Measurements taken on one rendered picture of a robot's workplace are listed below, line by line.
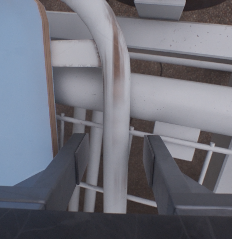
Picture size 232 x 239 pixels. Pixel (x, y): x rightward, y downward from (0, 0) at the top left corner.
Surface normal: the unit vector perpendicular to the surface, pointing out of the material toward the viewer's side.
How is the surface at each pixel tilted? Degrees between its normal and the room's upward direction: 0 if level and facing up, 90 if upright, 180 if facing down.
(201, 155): 0
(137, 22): 0
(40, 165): 1
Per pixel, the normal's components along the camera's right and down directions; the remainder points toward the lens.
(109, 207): -0.48, 0.22
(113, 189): -0.11, 0.25
